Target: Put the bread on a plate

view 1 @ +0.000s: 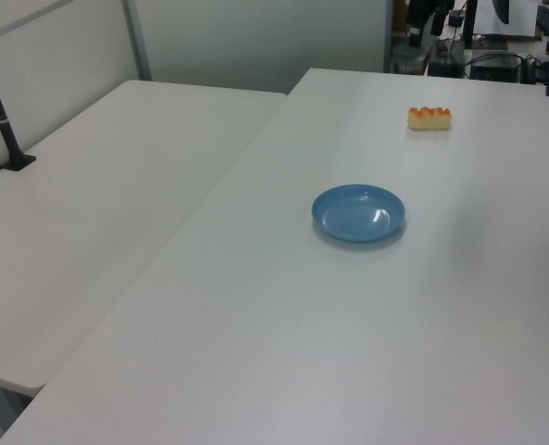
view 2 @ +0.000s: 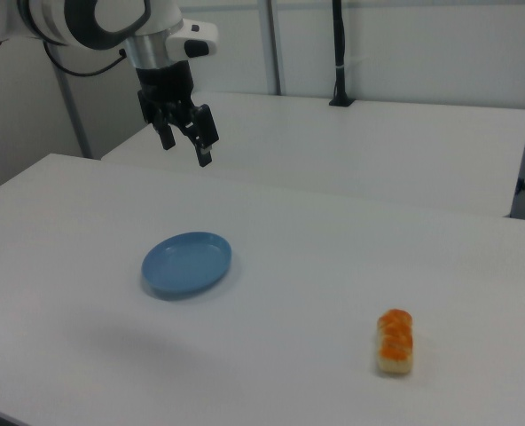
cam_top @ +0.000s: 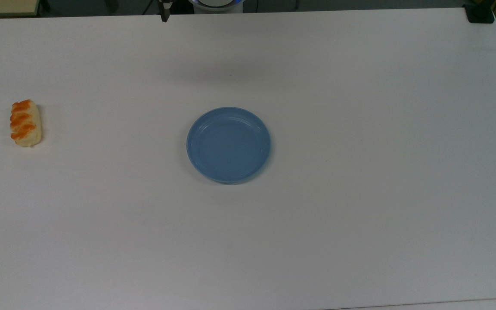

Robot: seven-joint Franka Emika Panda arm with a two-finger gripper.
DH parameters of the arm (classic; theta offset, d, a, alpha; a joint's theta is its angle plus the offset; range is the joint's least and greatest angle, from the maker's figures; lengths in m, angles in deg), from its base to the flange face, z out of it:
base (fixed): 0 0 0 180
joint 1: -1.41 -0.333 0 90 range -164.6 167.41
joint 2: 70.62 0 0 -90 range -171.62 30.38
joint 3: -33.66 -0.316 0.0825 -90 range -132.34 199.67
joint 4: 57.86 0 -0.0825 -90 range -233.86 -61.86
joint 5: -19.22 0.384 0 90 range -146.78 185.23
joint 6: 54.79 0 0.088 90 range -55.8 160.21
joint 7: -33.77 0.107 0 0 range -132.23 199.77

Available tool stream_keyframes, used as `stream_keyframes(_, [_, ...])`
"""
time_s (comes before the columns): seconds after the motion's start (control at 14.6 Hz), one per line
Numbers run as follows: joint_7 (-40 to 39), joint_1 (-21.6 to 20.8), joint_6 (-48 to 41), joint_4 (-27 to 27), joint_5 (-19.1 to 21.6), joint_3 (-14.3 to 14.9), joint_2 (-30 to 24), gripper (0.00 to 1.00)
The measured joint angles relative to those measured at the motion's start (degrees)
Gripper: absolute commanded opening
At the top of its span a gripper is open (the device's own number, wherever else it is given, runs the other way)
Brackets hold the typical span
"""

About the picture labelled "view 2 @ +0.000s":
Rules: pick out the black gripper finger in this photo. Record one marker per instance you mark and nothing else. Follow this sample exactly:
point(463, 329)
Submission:
point(166, 133)
point(202, 128)

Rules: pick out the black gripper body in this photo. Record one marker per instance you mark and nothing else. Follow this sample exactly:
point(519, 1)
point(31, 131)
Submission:
point(165, 86)

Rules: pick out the orange topped bread loaf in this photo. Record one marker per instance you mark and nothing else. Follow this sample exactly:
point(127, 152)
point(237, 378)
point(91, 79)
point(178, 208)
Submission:
point(395, 344)

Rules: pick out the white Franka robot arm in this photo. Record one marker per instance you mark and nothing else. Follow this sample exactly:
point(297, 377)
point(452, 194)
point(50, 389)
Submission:
point(49, 18)

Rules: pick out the blue plastic plate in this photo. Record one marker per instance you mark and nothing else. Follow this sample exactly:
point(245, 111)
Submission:
point(187, 266)

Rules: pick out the white side table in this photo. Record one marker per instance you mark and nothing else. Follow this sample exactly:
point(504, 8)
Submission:
point(333, 146)

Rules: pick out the black pole with base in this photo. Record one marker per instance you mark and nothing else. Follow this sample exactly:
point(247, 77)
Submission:
point(340, 44)

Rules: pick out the grey metal partition post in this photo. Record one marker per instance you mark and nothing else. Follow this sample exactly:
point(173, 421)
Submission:
point(74, 111)
point(275, 44)

